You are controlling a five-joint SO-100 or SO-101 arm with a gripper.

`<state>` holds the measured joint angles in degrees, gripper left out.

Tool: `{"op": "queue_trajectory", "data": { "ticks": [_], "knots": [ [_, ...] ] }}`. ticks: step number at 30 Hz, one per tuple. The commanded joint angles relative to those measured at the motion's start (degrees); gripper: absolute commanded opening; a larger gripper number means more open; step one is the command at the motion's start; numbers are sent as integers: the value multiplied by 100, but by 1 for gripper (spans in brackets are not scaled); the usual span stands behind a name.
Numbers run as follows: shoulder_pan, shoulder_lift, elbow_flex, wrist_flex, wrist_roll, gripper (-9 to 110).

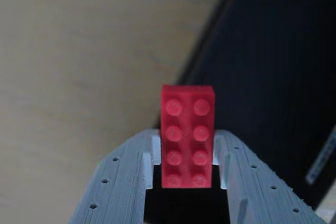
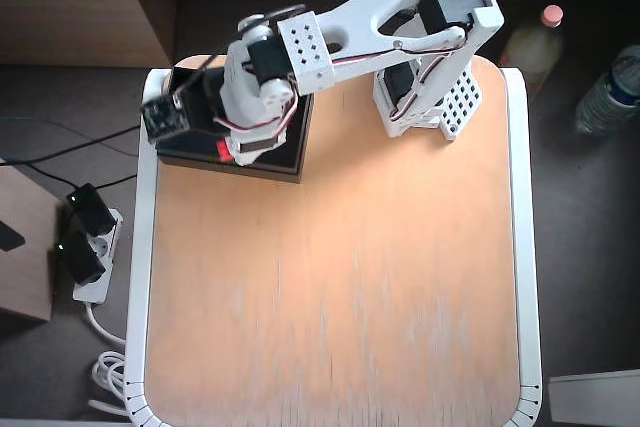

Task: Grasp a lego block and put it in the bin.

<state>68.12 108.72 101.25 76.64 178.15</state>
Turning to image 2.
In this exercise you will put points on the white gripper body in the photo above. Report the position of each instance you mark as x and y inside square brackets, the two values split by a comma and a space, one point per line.
[256, 147]

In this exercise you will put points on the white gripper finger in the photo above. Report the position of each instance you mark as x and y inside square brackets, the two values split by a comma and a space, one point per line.
[246, 158]

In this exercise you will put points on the red lego block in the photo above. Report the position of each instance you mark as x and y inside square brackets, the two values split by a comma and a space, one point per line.
[223, 151]

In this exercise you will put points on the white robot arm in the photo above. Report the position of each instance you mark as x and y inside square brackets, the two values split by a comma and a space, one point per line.
[390, 2]

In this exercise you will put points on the black rectangular box bin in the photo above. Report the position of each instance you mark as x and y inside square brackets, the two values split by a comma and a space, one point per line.
[190, 156]

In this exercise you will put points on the white table rim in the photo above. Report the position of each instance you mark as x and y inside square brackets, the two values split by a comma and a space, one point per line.
[142, 247]

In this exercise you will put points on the black power adapter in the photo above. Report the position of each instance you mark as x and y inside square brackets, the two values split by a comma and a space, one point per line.
[92, 209]
[80, 257]

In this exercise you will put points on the white power strip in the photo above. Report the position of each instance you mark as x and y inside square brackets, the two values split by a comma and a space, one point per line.
[102, 257]

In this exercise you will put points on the flat black device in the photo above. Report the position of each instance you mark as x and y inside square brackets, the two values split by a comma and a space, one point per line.
[9, 237]

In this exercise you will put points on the brown cardboard box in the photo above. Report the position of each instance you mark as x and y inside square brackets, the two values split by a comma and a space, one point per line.
[25, 277]

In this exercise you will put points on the yellow bottle with pink cap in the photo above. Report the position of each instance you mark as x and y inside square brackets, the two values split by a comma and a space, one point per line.
[532, 49]

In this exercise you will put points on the clear plastic water bottle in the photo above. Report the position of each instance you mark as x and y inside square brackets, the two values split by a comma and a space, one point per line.
[607, 92]

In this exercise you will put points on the white box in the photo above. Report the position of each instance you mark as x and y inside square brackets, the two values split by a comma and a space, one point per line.
[595, 399]

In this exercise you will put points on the black camera circuit board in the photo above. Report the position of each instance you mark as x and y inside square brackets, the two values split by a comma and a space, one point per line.
[165, 118]

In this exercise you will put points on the brown wooden bed frame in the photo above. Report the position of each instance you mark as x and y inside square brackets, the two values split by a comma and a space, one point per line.
[75, 22]

